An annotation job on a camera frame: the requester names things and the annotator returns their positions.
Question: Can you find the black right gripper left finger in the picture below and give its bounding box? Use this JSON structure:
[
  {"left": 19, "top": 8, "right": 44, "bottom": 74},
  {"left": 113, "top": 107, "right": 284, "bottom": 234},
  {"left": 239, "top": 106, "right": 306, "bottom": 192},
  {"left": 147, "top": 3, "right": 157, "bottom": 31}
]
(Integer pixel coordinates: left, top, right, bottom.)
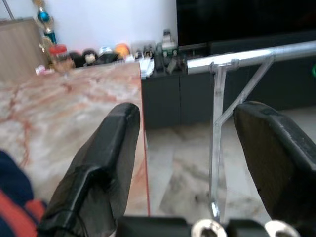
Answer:
[{"left": 37, "top": 102, "right": 141, "bottom": 237}]

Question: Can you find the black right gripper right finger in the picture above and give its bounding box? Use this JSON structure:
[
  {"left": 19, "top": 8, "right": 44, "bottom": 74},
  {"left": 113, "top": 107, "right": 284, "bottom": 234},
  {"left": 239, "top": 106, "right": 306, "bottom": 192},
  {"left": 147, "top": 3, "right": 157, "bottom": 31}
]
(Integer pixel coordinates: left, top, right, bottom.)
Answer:
[{"left": 233, "top": 100, "right": 316, "bottom": 224}]

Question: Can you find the navy garment with red stripe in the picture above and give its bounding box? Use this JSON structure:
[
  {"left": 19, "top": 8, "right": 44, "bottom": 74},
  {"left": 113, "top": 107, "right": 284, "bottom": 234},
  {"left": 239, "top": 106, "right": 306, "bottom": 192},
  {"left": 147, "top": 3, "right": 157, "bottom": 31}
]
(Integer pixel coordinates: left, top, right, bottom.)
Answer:
[{"left": 0, "top": 150, "right": 48, "bottom": 237}]

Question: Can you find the black TV console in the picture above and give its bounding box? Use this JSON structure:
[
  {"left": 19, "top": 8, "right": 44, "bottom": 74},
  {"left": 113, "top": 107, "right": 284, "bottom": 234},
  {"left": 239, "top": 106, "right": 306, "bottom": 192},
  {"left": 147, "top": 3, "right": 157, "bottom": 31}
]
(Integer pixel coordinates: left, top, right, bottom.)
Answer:
[{"left": 141, "top": 37, "right": 316, "bottom": 129}]

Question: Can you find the black plush toy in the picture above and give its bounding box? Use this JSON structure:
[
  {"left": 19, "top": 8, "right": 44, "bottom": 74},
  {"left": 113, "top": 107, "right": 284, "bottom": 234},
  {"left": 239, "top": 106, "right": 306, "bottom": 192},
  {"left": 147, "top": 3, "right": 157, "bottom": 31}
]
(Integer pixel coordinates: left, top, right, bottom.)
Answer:
[
  {"left": 68, "top": 50, "right": 83, "bottom": 68},
  {"left": 82, "top": 48, "right": 99, "bottom": 67}
]

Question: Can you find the silver metal clothes rack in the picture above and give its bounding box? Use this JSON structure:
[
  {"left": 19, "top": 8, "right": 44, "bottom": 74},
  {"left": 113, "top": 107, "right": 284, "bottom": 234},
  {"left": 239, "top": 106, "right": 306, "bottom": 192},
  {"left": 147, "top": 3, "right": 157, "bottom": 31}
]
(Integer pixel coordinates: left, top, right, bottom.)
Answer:
[{"left": 186, "top": 40, "right": 316, "bottom": 224}]

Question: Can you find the pink tissue pack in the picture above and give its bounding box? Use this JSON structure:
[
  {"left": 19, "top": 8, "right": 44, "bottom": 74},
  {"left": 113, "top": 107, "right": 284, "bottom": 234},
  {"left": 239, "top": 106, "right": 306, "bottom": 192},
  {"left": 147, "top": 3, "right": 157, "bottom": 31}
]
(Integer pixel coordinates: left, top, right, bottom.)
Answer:
[{"left": 34, "top": 65, "right": 54, "bottom": 75}]

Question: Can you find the white and blue ball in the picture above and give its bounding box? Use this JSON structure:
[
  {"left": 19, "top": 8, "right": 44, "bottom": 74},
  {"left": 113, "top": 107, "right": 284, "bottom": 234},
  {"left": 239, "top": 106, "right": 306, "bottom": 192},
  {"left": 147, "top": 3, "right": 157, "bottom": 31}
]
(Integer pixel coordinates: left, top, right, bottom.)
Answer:
[{"left": 98, "top": 45, "right": 115, "bottom": 57}]

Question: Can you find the jar with red lid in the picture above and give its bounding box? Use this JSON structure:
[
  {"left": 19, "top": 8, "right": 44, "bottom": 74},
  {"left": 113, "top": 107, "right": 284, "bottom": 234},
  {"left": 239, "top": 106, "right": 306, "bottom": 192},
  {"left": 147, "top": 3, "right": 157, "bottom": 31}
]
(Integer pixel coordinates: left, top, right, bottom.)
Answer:
[{"left": 48, "top": 44, "right": 69, "bottom": 73}]

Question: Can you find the orange ball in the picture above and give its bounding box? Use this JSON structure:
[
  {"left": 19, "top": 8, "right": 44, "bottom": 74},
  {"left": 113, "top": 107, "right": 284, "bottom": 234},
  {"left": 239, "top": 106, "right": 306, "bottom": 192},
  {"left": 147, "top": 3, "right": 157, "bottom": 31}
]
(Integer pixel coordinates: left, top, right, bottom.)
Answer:
[{"left": 114, "top": 43, "right": 131, "bottom": 56}]

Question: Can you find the white bottle green label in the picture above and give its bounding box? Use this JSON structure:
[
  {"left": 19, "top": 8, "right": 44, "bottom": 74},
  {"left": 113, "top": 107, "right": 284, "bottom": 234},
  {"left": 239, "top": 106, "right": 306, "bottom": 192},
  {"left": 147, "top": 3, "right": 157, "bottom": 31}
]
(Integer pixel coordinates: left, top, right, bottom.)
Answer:
[{"left": 161, "top": 29, "right": 178, "bottom": 57}]

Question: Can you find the black television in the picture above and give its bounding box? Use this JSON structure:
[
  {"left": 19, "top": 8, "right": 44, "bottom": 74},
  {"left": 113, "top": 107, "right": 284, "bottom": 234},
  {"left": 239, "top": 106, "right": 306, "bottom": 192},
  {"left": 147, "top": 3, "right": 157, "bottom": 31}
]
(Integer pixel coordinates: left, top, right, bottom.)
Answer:
[{"left": 176, "top": 0, "right": 316, "bottom": 47}]

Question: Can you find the light wooden cabinet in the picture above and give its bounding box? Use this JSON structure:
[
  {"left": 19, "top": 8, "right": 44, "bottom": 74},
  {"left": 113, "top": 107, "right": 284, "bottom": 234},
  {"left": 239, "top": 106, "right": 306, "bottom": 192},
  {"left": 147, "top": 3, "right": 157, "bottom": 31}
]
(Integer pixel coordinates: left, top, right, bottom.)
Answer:
[{"left": 0, "top": 16, "right": 49, "bottom": 83}]

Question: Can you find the gold and blue trophy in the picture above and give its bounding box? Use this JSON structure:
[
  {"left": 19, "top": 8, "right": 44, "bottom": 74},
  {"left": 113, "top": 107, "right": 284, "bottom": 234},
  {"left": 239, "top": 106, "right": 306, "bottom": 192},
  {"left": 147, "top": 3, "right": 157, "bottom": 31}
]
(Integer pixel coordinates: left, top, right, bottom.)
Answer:
[{"left": 31, "top": 0, "right": 58, "bottom": 54}]

